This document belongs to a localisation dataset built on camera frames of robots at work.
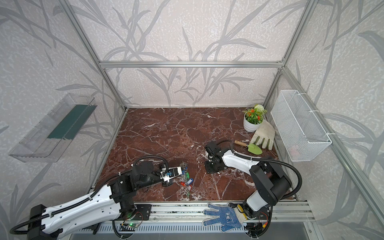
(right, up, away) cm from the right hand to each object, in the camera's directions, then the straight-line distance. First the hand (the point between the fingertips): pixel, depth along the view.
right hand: (208, 165), depth 89 cm
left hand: (-13, +6, -19) cm, 24 cm away
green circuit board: (-38, -23, -18) cm, 48 cm away
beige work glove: (+42, +19, +16) cm, 49 cm away
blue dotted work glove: (+9, -20, -18) cm, 28 cm away
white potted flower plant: (+29, +29, +5) cm, 41 cm away
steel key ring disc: (-12, -7, -7) cm, 16 cm away
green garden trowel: (+29, +9, +8) cm, 31 cm away
